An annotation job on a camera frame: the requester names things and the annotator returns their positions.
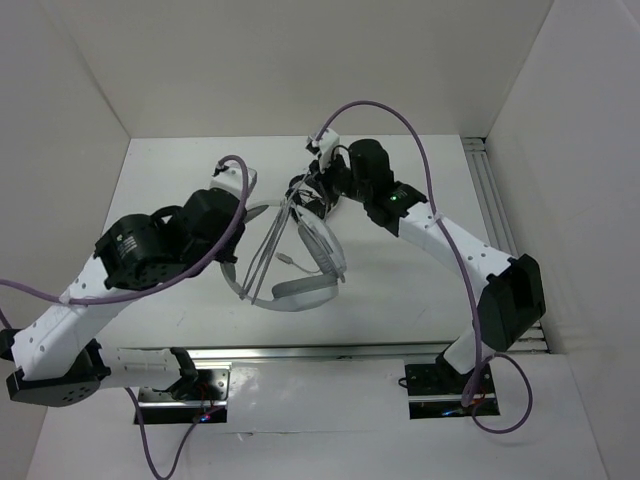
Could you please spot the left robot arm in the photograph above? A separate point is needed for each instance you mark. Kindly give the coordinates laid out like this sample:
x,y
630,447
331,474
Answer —
x,y
58,359

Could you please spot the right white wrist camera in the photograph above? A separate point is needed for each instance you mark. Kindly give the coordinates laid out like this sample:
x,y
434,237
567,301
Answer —
x,y
321,149

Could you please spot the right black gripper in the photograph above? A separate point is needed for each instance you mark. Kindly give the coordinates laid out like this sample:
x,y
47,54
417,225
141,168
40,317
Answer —
x,y
321,179

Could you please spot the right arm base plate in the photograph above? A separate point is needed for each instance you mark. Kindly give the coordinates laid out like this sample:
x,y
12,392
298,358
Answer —
x,y
436,393

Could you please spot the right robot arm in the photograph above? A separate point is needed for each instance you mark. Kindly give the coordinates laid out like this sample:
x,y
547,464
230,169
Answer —
x,y
506,292

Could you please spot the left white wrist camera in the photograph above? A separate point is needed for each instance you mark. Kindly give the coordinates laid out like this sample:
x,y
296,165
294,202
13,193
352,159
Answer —
x,y
230,178

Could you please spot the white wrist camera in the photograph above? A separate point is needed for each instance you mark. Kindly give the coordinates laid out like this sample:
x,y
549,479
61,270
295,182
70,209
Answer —
x,y
321,149
230,178

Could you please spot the aluminium rail right side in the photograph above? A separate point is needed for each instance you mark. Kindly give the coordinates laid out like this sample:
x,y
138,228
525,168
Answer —
x,y
498,232

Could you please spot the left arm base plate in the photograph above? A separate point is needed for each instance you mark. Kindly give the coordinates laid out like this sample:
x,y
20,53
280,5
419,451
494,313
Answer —
x,y
206,402

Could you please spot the small black headphones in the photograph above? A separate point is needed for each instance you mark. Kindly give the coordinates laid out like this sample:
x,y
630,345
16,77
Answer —
x,y
311,194

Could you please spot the aluminium rail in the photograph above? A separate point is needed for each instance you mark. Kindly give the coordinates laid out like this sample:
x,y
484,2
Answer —
x,y
315,352
498,232

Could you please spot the aluminium rail front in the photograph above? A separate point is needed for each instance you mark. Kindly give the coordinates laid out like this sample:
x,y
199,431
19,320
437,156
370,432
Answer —
x,y
315,352

